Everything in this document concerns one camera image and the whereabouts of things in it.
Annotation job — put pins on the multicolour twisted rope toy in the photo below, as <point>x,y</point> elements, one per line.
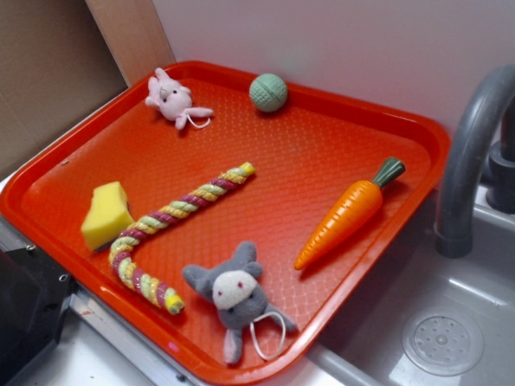
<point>155,291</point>

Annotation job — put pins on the orange toy carrot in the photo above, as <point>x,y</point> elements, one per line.
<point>356,206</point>

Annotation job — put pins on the brown cardboard panel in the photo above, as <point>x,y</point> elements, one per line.
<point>61,60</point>

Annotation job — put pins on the yellow sponge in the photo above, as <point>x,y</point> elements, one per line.
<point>107,217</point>

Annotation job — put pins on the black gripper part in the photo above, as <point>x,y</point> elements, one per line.
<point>35,294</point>

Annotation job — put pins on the grey toy faucet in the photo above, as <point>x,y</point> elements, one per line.
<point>483,145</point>

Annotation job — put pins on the pink plush bunny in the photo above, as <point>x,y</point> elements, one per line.
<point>174,101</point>

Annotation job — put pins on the grey toy sink basin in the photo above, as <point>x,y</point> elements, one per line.
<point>422,319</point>

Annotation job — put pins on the grey plush bunny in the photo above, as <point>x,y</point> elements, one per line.
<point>240,301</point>

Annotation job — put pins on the green rubber ball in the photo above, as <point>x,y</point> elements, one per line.
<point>268,92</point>

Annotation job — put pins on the red plastic tray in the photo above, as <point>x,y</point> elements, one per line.
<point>305,156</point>

